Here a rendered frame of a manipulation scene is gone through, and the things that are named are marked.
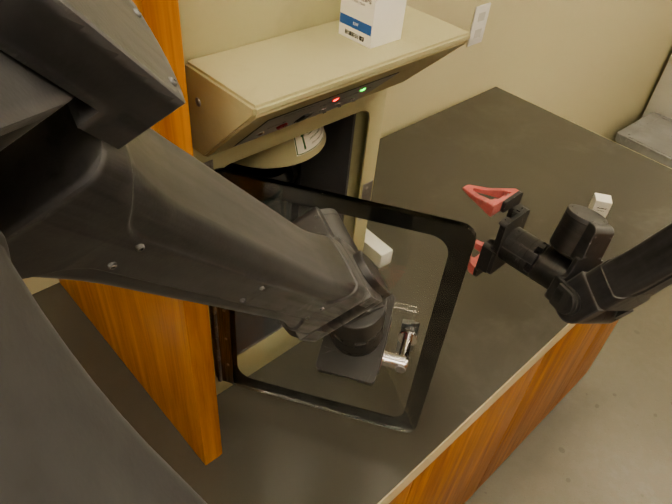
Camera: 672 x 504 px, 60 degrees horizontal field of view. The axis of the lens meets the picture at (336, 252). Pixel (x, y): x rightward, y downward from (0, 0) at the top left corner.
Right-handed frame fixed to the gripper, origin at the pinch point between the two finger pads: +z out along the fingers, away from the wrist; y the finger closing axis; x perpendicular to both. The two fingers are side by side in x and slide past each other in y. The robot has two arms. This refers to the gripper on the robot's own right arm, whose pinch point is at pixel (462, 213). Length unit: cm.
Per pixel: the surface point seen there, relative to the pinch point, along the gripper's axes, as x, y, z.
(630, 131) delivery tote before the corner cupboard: -235, -88, 45
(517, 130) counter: -76, -26, 31
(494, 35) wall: -91, -9, 55
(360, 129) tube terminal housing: 10.4, 11.9, 14.7
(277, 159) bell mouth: 26.6, 13.0, 14.6
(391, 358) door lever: 31.1, 1.0, -12.8
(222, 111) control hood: 41, 29, 6
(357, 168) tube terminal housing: 10.0, 4.8, 14.7
